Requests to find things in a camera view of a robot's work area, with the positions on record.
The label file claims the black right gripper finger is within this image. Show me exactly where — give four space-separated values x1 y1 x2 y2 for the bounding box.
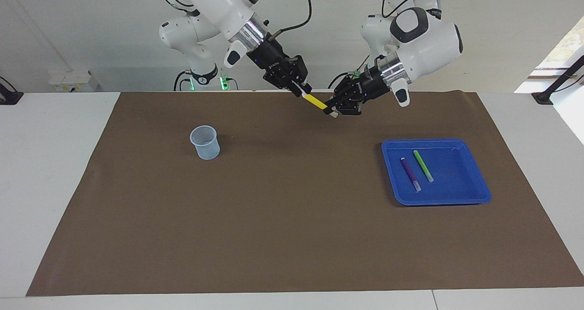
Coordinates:
292 55 313 94
274 75 305 97

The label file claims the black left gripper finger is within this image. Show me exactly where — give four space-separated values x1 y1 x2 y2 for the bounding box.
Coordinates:
323 98 366 117
334 79 362 103

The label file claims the yellow pen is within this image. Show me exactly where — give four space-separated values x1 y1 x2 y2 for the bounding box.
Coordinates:
301 91 339 118

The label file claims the purple pen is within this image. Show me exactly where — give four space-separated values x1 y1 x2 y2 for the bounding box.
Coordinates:
401 157 422 192

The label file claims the green pen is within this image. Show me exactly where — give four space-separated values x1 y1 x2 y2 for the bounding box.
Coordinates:
413 150 434 183

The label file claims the clear plastic cup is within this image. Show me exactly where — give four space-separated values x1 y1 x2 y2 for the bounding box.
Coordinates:
189 125 221 160

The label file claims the blue plastic tray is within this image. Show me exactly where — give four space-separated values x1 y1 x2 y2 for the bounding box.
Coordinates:
381 139 492 207

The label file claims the brown table mat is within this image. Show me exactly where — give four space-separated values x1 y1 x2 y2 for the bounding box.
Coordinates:
26 90 584 297

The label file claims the black clamp stand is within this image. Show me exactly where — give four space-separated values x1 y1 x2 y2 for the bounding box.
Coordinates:
532 55 584 105

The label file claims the white power socket box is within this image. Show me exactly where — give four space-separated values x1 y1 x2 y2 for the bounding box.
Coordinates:
49 71 99 93

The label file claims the bright window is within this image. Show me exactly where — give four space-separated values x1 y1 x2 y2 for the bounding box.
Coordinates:
534 16 584 78

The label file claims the black table clamp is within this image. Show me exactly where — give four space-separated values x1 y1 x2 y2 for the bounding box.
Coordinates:
0 77 24 105

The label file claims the black left base cable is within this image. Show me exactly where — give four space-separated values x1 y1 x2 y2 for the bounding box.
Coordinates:
328 55 371 90

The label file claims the black base cable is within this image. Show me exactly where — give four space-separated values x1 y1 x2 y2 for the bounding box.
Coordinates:
173 71 194 92
328 55 371 90

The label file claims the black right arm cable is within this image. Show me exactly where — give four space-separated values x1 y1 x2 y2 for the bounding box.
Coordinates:
267 0 313 39

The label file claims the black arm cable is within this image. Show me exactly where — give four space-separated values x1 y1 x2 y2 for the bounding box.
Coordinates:
267 0 313 39
382 0 442 19

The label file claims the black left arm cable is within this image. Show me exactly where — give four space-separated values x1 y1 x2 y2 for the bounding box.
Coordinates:
382 0 442 19

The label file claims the black right base cable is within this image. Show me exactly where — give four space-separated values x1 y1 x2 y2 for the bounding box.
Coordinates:
173 71 194 92

